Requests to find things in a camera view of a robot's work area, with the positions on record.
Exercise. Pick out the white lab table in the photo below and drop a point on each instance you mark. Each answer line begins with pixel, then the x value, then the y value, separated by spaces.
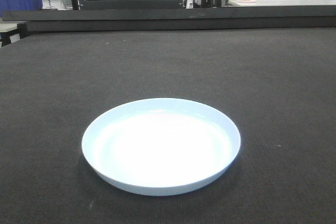
pixel 268 3

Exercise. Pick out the light blue round tray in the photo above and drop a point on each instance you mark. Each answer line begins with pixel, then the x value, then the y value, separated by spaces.
pixel 161 146

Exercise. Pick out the black table edge beam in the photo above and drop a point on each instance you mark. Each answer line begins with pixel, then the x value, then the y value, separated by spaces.
pixel 174 19

